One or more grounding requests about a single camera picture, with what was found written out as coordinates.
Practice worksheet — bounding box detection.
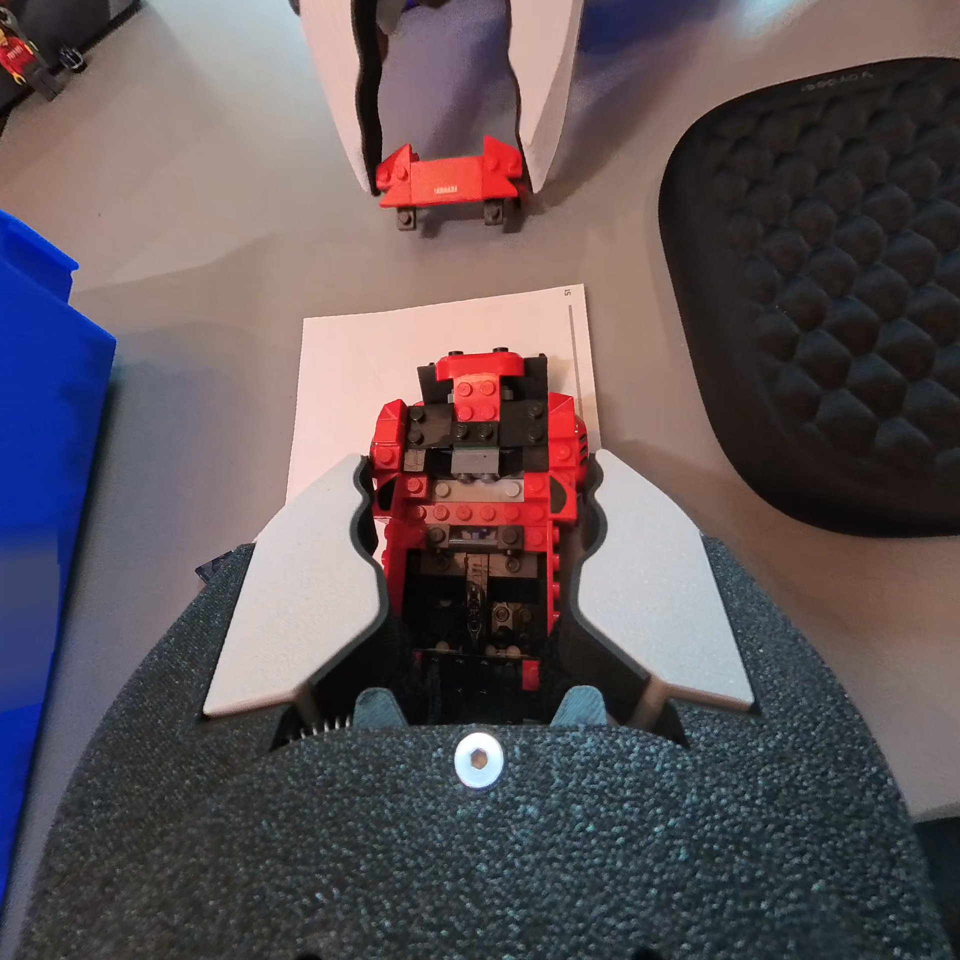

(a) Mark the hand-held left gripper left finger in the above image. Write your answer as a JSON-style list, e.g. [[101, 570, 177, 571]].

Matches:
[[201, 458, 396, 721]]

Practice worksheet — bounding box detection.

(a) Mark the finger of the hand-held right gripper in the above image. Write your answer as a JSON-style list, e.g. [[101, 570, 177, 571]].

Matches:
[[297, 0, 394, 198], [503, 0, 588, 198]]

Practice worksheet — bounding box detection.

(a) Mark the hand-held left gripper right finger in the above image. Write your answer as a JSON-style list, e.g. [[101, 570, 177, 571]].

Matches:
[[563, 446, 760, 718]]

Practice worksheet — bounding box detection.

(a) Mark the red lego front bumper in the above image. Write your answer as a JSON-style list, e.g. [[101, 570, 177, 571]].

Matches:
[[372, 135, 531, 235]]

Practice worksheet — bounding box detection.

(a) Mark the red and black lego car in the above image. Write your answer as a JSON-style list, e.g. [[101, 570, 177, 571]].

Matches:
[[369, 348, 586, 669]]

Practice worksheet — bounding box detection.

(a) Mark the lego instruction booklet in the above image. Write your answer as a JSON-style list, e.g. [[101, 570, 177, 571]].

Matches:
[[285, 284, 603, 505]]

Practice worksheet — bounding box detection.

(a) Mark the blue plastic bin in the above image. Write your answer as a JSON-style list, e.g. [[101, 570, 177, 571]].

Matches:
[[0, 210, 118, 901]]

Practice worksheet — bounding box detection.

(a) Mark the small dark wedge lego piece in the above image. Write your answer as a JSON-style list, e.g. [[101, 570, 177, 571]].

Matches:
[[192, 546, 256, 586]]

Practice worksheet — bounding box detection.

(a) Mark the lego set box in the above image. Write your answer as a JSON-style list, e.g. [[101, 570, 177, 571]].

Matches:
[[0, 0, 144, 109]]

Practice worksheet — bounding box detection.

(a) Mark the black quilted chair seat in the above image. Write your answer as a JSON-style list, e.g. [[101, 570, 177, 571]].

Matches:
[[657, 57, 960, 538], [908, 818, 960, 960]]

